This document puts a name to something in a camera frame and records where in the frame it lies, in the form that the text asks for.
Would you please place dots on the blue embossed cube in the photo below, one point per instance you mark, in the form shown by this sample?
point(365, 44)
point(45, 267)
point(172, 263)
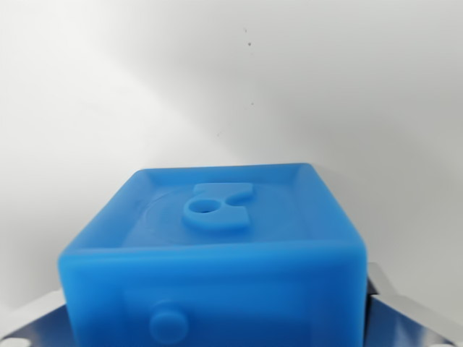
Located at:
point(217, 282)

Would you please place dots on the black-padded silver gripper left finger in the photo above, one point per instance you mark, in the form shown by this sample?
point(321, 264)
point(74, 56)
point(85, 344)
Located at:
point(40, 330)

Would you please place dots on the black-padded silver gripper right finger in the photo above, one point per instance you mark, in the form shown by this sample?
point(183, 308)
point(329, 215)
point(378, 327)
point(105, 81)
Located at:
point(398, 321)

